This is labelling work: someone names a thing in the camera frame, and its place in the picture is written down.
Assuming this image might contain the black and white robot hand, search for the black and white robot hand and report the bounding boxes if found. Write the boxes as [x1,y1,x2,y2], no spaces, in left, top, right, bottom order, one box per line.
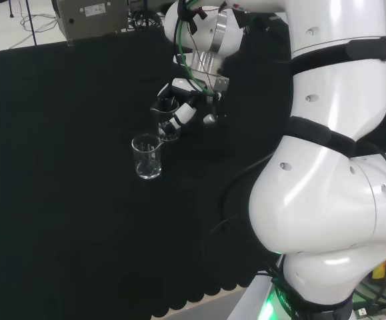
[157,77,214,141]

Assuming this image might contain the small clear glass beaker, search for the small clear glass beaker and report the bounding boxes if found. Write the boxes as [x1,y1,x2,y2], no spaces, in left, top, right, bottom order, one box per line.
[150,98,183,143]

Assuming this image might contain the clear glass beaker with spout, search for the clear glass beaker with spout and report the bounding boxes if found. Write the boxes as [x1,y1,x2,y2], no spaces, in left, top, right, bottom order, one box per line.
[131,133,165,180]

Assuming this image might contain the black bench cloth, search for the black bench cloth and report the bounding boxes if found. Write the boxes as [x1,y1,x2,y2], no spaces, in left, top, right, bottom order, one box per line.
[0,13,386,320]

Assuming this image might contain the grey metal box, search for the grey metal box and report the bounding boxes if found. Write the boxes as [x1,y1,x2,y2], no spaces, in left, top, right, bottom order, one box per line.
[51,0,130,47]

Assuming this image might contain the blue tripod pole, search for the blue tripod pole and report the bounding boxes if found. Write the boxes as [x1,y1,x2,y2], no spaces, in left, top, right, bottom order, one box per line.
[25,0,38,46]

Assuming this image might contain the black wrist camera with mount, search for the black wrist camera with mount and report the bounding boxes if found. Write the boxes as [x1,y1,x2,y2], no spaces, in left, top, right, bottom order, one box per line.
[202,77,229,127]

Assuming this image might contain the green cable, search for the green cable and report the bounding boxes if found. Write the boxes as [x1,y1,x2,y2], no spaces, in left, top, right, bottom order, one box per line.
[175,0,217,97]

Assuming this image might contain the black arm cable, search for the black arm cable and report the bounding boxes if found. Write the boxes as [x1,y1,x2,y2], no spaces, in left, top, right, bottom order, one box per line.
[208,148,285,284]

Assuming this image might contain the loose floor cables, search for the loose floor cables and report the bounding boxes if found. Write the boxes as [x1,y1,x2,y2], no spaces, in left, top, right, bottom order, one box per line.
[9,5,61,48]

